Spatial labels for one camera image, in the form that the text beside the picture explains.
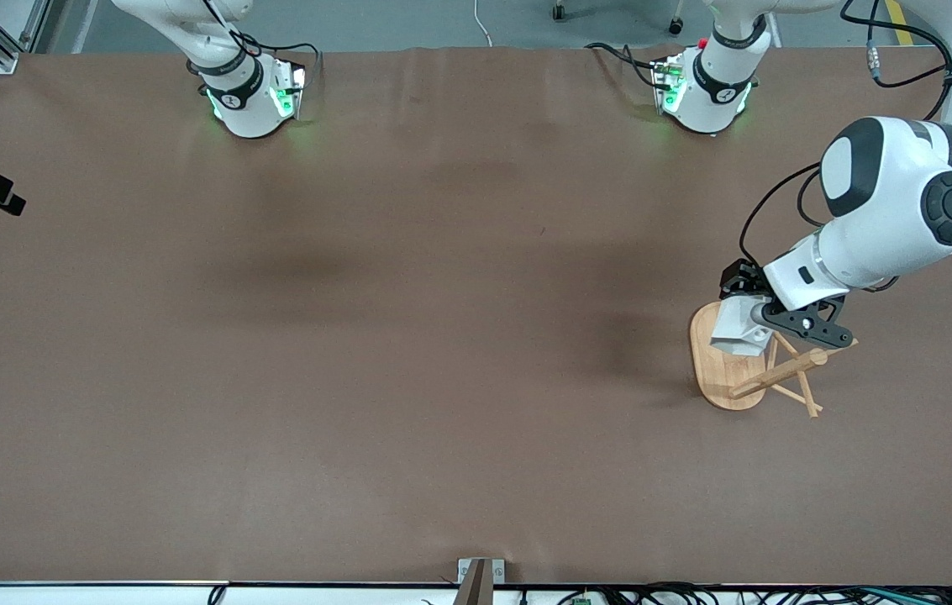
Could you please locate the white hexagonal plastic cup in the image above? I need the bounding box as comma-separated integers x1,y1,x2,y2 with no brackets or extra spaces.
709,294,777,359

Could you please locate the aluminium frame post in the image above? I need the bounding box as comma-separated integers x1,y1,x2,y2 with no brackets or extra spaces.
0,0,65,75

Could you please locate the brown table cover sheet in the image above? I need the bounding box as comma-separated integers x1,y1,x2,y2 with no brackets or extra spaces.
0,46,952,587

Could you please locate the grey metal bracket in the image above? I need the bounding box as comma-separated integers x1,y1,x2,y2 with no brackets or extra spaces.
457,558,506,586

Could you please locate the wooden cup rack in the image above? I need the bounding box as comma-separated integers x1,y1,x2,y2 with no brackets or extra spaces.
688,304,860,419

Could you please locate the black left camera mount plate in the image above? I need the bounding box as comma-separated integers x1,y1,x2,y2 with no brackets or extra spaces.
760,296,856,350

